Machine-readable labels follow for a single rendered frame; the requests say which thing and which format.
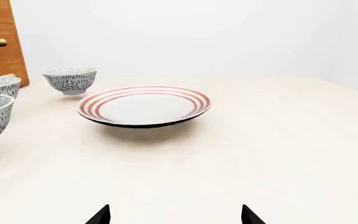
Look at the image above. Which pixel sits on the red striped white plate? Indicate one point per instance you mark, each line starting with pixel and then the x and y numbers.
pixel 145 107

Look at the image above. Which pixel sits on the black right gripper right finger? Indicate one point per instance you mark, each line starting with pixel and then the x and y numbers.
pixel 250 217

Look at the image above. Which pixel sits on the wooden drawer cabinet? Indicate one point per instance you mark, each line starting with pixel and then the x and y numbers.
pixel 2 56

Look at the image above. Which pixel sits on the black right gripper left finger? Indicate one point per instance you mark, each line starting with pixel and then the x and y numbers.
pixel 101 217

